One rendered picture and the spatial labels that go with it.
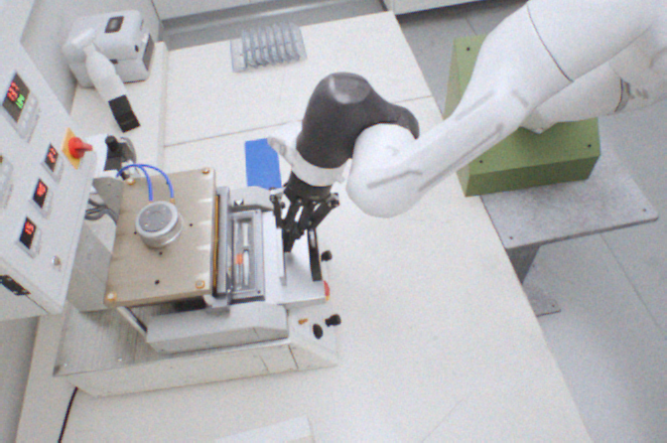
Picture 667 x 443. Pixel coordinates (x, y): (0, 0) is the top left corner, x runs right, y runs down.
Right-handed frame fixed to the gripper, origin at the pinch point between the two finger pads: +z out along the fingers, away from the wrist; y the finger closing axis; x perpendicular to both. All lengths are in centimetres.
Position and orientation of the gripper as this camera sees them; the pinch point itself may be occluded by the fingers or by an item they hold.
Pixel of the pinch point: (290, 236)
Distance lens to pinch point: 97.5
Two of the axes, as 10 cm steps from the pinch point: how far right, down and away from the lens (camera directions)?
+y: 9.6, 0.9, 2.6
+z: -2.6, 6.2, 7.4
